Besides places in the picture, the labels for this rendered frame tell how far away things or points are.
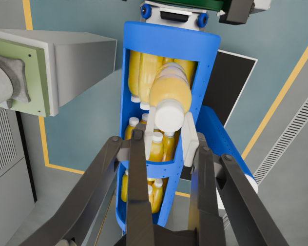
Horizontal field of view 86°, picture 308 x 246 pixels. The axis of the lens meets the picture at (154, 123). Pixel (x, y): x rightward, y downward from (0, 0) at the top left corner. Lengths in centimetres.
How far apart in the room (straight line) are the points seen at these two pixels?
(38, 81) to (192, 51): 61
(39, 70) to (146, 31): 49
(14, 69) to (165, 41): 59
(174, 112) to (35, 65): 66
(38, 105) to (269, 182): 264
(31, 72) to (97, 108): 122
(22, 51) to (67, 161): 198
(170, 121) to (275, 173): 249
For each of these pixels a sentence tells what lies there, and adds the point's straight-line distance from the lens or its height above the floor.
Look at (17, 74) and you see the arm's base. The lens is 83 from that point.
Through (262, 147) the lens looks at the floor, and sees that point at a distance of 232.
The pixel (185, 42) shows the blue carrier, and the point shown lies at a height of 123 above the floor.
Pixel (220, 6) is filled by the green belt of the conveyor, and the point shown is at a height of 89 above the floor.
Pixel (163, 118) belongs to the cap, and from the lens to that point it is 21.
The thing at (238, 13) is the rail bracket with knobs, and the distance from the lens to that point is 69.
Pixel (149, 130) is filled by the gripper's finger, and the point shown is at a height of 152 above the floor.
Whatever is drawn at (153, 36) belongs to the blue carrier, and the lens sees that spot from 43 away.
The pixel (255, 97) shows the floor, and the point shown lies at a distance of 196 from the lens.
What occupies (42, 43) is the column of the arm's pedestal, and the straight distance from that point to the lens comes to 81.
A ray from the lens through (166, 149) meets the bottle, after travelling 65.
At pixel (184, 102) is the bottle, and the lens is 24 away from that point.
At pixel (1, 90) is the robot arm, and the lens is 78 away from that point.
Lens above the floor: 166
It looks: 62 degrees down
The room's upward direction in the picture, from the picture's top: 171 degrees counter-clockwise
